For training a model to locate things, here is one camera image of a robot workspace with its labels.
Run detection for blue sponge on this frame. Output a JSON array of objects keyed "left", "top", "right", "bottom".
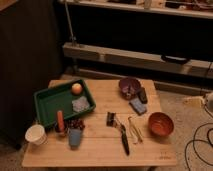
[{"left": 129, "top": 98, "right": 147, "bottom": 115}]

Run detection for white paper cup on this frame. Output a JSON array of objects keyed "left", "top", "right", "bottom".
[{"left": 25, "top": 124, "right": 47, "bottom": 145}]

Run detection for red bowl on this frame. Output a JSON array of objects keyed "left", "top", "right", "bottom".
[{"left": 148, "top": 112, "right": 174, "bottom": 137}]

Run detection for grey metal shelf beam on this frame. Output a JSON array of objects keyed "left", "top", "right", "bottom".
[{"left": 62, "top": 42, "right": 213, "bottom": 79}]

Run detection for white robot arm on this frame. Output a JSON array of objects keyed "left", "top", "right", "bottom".
[{"left": 205, "top": 92, "right": 213, "bottom": 112}]

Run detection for black floor cable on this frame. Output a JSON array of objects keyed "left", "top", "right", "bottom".
[{"left": 184, "top": 106, "right": 213, "bottom": 171}]

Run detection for yellow tongs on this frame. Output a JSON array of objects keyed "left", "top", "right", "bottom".
[{"left": 128, "top": 117, "right": 143, "bottom": 144}]

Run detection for black handled knife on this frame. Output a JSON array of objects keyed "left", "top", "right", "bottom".
[{"left": 116, "top": 119, "right": 130, "bottom": 156}]

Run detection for black handle on shelf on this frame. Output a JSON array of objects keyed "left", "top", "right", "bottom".
[{"left": 161, "top": 55, "right": 190, "bottom": 65}]

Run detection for blue plastic cup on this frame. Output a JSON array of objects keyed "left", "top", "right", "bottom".
[{"left": 68, "top": 129, "right": 82, "bottom": 147}]

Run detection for green plastic tray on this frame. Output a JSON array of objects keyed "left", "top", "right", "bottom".
[{"left": 34, "top": 79, "right": 96, "bottom": 128}]

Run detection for clear crumpled plastic bag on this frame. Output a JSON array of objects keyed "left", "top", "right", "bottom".
[{"left": 72, "top": 96, "right": 90, "bottom": 112}]

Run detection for purple bowl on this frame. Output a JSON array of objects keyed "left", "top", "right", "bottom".
[{"left": 119, "top": 77, "right": 141, "bottom": 99}]

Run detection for dark red grapes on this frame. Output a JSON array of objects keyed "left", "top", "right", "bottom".
[{"left": 68, "top": 119, "right": 85, "bottom": 131}]

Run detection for black eraser block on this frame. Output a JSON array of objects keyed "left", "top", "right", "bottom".
[{"left": 139, "top": 87, "right": 148, "bottom": 104}]

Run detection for black binder clip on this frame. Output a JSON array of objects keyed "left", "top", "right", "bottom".
[{"left": 106, "top": 112, "right": 115, "bottom": 127}]

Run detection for orange ball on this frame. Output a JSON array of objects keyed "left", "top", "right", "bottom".
[{"left": 71, "top": 83, "right": 83, "bottom": 95}]

